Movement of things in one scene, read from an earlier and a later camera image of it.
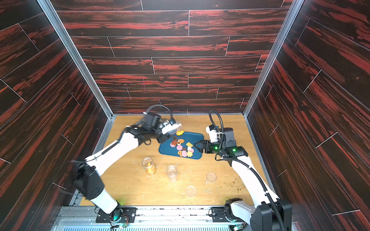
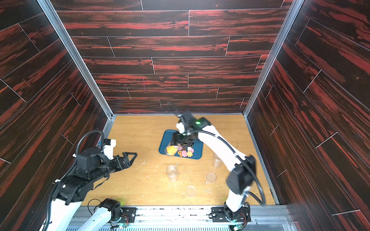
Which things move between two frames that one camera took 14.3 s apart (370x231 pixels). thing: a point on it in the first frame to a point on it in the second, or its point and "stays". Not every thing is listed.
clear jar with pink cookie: (170, 129) to (217, 161)
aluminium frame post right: (294, 9) stays
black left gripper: (164, 137) to (122, 166)
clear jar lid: (211, 176) stays
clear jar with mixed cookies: (172, 172) stays
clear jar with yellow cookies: (147, 163) to (171, 150)
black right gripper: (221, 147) to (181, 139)
